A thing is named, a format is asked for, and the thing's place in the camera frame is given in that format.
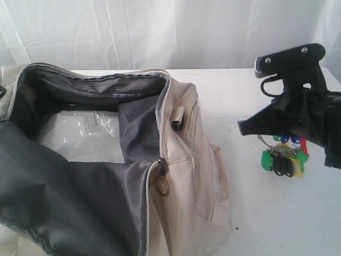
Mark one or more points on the white plastic wrapped package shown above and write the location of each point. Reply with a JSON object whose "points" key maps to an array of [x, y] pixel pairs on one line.
{"points": [[83, 136]]}

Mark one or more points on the white backdrop curtain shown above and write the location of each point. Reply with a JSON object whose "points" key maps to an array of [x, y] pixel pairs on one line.
{"points": [[82, 35]]}

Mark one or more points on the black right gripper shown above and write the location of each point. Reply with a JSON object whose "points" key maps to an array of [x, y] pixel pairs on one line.
{"points": [[312, 115]]}

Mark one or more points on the beige duffel bag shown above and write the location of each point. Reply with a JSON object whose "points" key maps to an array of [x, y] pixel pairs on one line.
{"points": [[170, 196]]}

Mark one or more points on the colourful key tag bunch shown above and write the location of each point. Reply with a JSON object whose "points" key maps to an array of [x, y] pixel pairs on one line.
{"points": [[287, 157]]}

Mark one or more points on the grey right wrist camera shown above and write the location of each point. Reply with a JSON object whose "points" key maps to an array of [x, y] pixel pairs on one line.
{"points": [[295, 67]]}

